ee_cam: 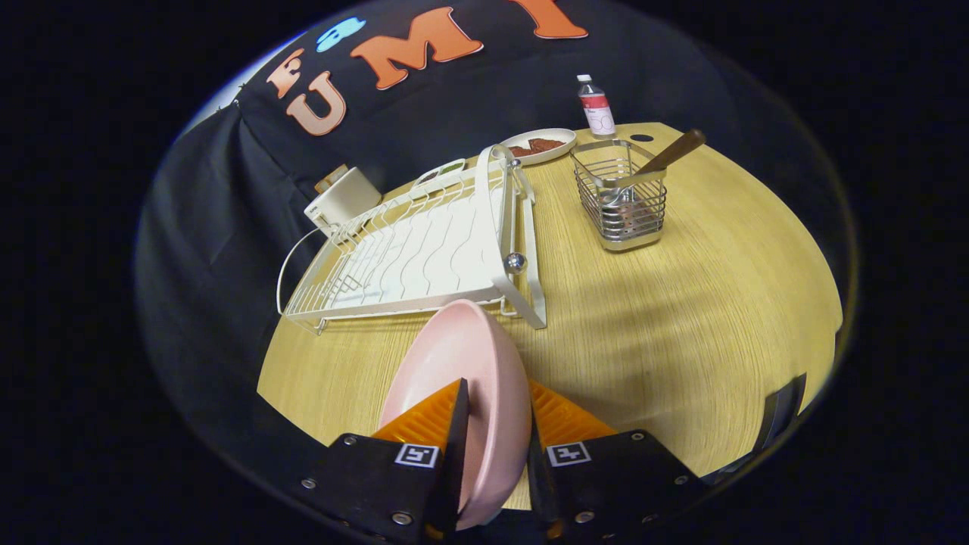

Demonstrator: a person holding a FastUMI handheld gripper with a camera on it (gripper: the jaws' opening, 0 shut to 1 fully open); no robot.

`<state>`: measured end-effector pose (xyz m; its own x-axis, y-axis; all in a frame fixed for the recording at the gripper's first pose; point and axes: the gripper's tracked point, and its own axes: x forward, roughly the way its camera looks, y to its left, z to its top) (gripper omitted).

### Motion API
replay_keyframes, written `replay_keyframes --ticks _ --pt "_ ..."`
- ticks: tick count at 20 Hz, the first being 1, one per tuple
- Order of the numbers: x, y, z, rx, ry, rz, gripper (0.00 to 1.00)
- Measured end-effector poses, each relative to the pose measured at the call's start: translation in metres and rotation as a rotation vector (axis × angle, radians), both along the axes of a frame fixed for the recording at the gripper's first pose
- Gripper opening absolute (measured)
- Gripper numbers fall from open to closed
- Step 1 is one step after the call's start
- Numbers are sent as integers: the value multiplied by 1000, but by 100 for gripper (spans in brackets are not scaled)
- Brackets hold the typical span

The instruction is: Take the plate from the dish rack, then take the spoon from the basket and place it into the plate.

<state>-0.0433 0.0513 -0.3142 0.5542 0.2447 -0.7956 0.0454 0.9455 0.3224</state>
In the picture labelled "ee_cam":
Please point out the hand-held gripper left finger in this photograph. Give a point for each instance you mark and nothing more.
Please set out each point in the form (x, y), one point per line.
(378, 484)

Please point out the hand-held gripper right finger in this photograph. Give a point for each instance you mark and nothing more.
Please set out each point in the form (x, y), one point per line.
(606, 481)

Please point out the pink plate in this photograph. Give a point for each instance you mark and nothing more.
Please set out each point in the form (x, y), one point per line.
(469, 348)

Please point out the small white dish with greens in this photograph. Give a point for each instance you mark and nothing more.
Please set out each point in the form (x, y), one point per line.
(443, 169)

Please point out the white oval plate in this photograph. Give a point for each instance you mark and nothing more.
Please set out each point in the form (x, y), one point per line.
(560, 150)

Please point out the dark chair backrest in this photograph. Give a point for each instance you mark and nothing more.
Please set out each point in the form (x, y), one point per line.
(780, 412)

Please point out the white toaster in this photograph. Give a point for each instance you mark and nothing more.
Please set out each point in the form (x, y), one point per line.
(348, 198)

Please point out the toasted bread slice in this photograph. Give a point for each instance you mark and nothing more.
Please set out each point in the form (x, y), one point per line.
(325, 183)
(339, 172)

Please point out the black backdrop cloth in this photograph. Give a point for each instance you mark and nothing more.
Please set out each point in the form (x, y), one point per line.
(227, 197)

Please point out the brown meat piece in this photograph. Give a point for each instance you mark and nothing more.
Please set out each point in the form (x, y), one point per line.
(549, 144)
(524, 151)

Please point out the clear bottle with red label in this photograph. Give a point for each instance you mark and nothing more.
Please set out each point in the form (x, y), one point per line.
(599, 113)

